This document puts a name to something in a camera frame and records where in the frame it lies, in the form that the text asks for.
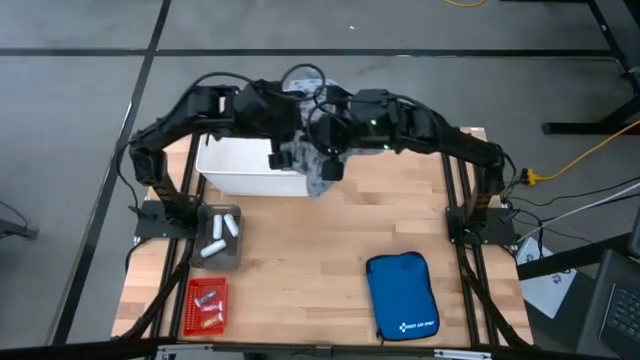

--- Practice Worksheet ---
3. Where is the black aluminium table frame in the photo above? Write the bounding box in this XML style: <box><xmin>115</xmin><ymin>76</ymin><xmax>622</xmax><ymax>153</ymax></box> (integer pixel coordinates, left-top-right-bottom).
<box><xmin>112</xmin><ymin>119</ymin><xmax>534</xmax><ymax>351</ymax></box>

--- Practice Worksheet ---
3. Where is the grey patterned cloth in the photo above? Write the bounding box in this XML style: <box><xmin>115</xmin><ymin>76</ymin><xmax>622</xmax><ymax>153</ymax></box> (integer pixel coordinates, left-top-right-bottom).
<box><xmin>277</xmin><ymin>67</ymin><xmax>351</xmax><ymax>200</ymax></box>

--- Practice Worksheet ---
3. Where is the black desk leg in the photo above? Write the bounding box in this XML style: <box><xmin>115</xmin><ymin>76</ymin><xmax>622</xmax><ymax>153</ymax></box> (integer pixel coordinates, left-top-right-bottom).
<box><xmin>542</xmin><ymin>0</ymin><xmax>640</xmax><ymax>136</ymax></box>
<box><xmin>516</xmin><ymin>232</ymin><xmax>632</xmax><ymax>282</ymax></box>

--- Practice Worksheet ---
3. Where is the silver metal bracket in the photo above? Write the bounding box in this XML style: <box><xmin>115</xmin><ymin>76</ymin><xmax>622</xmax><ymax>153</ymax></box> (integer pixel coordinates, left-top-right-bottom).
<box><xmin>433</xmin><ymin>348</ymin><xmax>494</xmax><ymax>360</ymax></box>
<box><xmin>154</xmin><ymin>343</ymin><xmax>217</xmax><ymax>360</ymax></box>

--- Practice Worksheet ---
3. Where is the black stand foot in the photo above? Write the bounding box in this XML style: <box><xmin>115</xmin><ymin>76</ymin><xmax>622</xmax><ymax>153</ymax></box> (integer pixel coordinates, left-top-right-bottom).
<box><xmin>0</xmin><ymin>199</ymin><xmax>40</xmax><ymax>240</ymax></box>

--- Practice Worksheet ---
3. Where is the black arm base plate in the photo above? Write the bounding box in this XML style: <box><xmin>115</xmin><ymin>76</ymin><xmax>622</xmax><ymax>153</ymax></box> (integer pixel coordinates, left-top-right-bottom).
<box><xmin>446</xmin><ymin>207</ymin><xmax>517</xmax><ymax>246</ymax></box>
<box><xmin>133</xmin><ymin>201</ymin><xmax>201</xmax><ymax>240</ymax></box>

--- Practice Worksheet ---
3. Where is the black laptop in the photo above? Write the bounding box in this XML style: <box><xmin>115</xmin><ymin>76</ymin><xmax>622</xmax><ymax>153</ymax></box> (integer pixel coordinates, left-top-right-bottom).
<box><xmin>576</xmin><ymin>248</ymin><xmax>640</xmax><ymax>359</ymax></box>

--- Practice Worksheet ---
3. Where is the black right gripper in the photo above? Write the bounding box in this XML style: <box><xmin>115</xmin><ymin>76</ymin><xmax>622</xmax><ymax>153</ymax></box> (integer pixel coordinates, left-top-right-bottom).
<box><xmin>311</xmin><ymin>85</ymin><xmax>354</xmax><ymax>182</ymax></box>

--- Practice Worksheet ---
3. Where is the yellow extension cable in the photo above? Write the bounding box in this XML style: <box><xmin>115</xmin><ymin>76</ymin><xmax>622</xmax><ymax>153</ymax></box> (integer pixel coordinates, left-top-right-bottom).
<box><xmin>521</xmin><ymin>118</ymin><xmax>640</xmax><ymax>187</ymax></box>

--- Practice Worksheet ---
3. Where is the dark translucent plastic bin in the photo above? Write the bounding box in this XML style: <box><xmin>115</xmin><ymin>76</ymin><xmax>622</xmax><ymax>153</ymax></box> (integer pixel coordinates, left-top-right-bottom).
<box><xmin>189</xmin><ymin>203</ymin><xmax>246</xmax><ymax>272</ymax></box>

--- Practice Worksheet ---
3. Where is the white box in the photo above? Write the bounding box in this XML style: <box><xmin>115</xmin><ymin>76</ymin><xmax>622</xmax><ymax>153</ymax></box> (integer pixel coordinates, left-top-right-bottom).
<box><xmin>514</xmin><ymin>237</ymin><xmax>578</xmax><ymax>320</ymax></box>

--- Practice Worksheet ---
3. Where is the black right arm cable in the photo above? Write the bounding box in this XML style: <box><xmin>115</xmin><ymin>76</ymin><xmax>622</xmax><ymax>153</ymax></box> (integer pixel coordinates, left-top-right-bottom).
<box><xmin>305</xmin><ymin>97</ymin><xmax>331</xmax><ymax>154</ymax></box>

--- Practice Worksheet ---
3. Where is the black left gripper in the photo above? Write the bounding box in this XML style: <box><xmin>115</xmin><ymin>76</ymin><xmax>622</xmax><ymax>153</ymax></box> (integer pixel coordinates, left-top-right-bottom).
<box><xmin>234</xmin><ymin>81</ymin><xmax>302</xmax><ymax>170</ymax></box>

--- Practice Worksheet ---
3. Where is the black overhead frame bar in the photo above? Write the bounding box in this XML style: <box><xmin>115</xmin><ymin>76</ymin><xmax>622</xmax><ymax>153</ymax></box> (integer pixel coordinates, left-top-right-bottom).
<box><xmin>0</xmin><ymin>337</ymin><xmax>640</xmax><ymax>360</ymax></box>

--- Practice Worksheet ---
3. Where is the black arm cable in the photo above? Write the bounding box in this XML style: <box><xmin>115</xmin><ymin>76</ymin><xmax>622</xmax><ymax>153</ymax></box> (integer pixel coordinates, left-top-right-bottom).
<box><xmin>305</xmin><ymin>97</ymin><xmax>331</xmax><ymax>154</ymax></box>
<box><xmin>192</xmin><ymin>62</ymin><xmax>328</xmax><ymax>109</ymax></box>

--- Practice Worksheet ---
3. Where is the white floor cable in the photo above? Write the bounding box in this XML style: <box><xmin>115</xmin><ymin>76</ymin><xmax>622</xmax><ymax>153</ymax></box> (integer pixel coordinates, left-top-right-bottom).
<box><xmin>518</xmin><ymin>181</ymin><xmax>640</xmax><ymax>243</ymax></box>

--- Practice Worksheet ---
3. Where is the white perforated plastic basket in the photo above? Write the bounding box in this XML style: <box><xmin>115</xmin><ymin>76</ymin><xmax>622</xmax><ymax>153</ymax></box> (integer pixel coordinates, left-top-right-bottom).
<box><xmin>195</xmin><ymin>133</ymin><xmax>312</xmax><ymax>198</ymax></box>

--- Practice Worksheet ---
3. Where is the red mesh plastic basket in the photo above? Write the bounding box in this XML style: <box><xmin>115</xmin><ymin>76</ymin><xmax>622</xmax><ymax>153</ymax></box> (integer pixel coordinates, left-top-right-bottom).
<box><xmin>182</xmin><ymin>277</ymin><xmax>229</xmax><ymax>337</ymax></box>

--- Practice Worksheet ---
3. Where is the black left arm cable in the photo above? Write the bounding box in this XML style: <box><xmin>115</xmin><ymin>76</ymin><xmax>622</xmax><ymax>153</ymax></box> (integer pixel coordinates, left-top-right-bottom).
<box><xmin>192</xmin><ymin>62</ymin><xmax>328</xmax><ymax>109</ymax></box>

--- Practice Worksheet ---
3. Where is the blue first aid pouch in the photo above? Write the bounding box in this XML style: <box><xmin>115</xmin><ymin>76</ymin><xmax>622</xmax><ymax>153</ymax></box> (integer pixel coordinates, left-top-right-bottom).
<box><xmin>365</xmin><ymin>251</ymin><xmax>441</xmax><ymax>344</ymax></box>

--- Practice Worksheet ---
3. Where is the white gauze roll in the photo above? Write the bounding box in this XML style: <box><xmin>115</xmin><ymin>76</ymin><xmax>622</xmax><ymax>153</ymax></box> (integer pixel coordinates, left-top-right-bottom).
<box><xmin>199</xmin><ymin>239</ymin><xmax>228</xmax><ymax>259</ymax></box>

